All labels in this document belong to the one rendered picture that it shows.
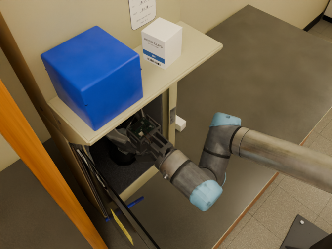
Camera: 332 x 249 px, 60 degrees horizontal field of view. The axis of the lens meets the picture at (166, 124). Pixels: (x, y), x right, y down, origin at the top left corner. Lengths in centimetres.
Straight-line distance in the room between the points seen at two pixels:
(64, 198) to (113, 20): 32
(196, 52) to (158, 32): 9
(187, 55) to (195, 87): 75
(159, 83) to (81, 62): 15
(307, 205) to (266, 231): 35
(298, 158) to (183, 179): 26
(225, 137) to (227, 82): 62
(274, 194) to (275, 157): 147
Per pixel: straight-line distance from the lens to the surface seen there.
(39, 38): 45
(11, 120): 37
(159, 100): 80
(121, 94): 43
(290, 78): 144
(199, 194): 68
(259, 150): 70
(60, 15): 45
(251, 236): 200
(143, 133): 72
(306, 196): 223
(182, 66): 53
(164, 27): 51
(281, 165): 69
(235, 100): 127
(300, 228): 211
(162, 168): 71
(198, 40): 59
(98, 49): 43
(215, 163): 76
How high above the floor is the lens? 186
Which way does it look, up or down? 53 degrees down
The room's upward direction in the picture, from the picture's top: straight up
